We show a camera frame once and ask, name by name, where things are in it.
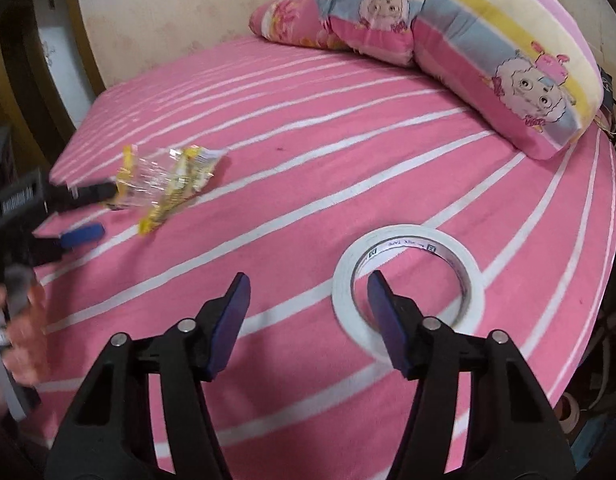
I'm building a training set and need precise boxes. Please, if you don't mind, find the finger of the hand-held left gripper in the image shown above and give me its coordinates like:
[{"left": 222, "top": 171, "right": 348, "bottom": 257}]
[
  {"left": 30, "top": 221, "right": 106, "bottom": 266},
  {"left": 43, "top": 181, "right": 120, "bottom": 211}
]

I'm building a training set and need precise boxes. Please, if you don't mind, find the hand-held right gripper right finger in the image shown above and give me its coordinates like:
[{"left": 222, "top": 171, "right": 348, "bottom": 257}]
[{"left": 366, "top": 269, "right": 579, "bottom": 480}]

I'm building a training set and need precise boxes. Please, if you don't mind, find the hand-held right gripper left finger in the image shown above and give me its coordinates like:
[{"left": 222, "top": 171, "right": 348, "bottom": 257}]
[{"left": 45, "top": 272, "right": 251, "bottom": 480}]

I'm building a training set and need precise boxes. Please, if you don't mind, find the white tape roll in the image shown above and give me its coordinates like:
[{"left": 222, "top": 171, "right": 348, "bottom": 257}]
[{"left": 331, "top": 223, "right": 485, "bottom": 363}]

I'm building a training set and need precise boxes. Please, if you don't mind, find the yellow clear snack wrapper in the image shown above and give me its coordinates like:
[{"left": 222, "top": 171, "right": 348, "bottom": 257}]
[{"left": 104, "top": 144, "right": 228, "bottom": 236}]

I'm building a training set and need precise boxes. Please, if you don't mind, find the person's left hand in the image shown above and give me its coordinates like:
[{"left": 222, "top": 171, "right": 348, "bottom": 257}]
[{"left": 0, "top": 282, "right": 51, "bottom": 386}]

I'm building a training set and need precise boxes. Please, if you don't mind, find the pink striped bed sheet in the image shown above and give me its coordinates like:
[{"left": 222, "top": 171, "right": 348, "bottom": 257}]
[{"left": 18, "top": 35, "right": 616, "bottom": 480}]

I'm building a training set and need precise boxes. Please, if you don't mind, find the beige roll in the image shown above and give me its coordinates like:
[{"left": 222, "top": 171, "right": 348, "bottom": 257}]
[{"left": 558, "top": 392, "right": 581, "bottom": 433}]

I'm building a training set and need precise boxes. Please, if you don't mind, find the pink floral pillow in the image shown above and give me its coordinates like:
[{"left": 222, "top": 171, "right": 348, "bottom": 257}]
[{"left": 249, "top": 0, "right": 351, "bottom": 51}]

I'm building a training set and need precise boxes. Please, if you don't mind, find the striped cartoon pillow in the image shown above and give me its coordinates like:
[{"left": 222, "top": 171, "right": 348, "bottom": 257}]
[
  {"left": 314, "top": 0, "right": 429, "bottom": 67},
  {"left": 412, "top": 0, "right": 605, "bottom": 161}
]

